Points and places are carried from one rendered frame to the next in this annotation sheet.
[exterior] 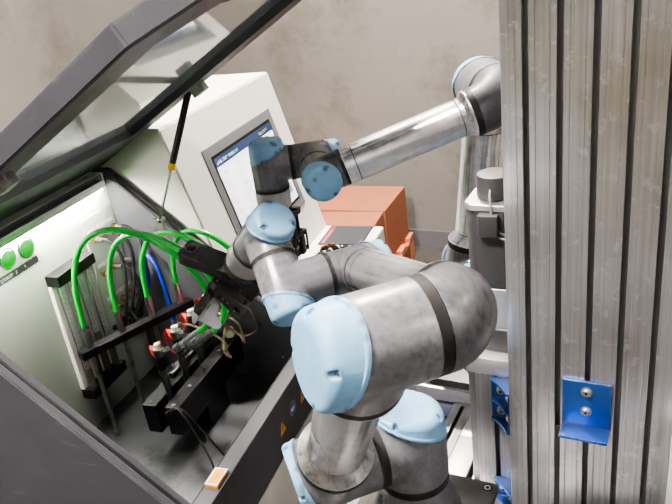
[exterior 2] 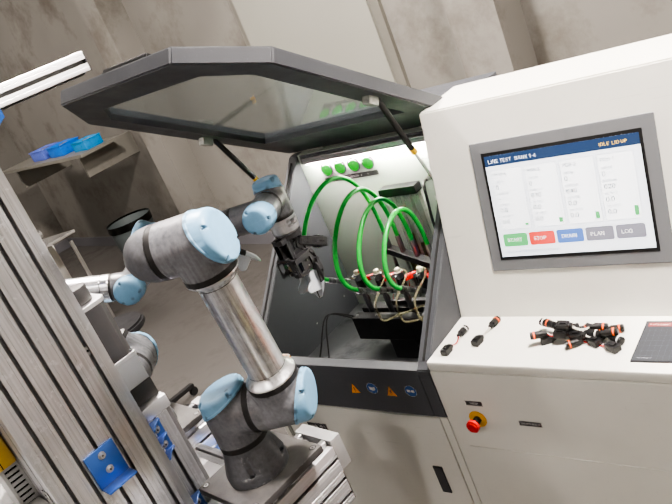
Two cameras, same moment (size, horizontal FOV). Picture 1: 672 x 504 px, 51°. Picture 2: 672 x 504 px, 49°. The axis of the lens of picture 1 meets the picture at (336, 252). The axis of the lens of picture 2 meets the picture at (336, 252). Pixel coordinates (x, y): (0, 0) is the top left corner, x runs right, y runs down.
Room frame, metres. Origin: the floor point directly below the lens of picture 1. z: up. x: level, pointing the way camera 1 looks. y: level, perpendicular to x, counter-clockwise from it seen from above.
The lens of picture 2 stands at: (2.23, -1.55, 1.99)
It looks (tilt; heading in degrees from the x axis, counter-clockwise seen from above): 20 degrees down; 112
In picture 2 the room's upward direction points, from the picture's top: 23 degrees counter-clockwise
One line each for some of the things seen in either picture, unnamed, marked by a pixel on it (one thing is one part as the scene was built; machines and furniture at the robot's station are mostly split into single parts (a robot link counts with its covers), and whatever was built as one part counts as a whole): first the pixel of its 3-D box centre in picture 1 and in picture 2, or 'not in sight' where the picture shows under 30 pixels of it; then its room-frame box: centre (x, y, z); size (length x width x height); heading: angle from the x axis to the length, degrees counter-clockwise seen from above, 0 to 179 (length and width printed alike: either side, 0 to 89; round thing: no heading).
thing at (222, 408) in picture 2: not in sight; (232, 409); (1.35, -0.32, 1.20); 0.13 x 0.12 x 0.14; 3
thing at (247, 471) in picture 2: not in sight; (250, 450); (1.34, -0.32, 1.09); 0.15 x 0.15 x 0.10
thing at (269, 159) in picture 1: (269, 164); (271, 198); (1.45, 0.11, 1.53); 0.09 x 0.08 x 0.11; 93
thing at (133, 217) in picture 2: not in sight; (140, 243); (-2.05, 4.37, 0.28); 0.47 x 0.45 x 0.57; 151
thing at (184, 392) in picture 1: (199, 390); (409, 329); (1.57, 0.41, 0.91); 0.34 x 0.10 x 0.15; 158
